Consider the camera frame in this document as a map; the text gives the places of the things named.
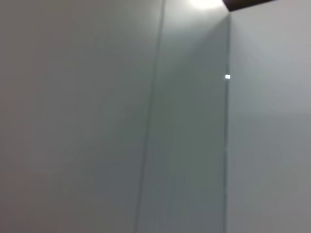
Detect dark brown overhead panel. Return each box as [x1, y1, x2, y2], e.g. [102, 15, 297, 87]
[222, 0, 276, 12]

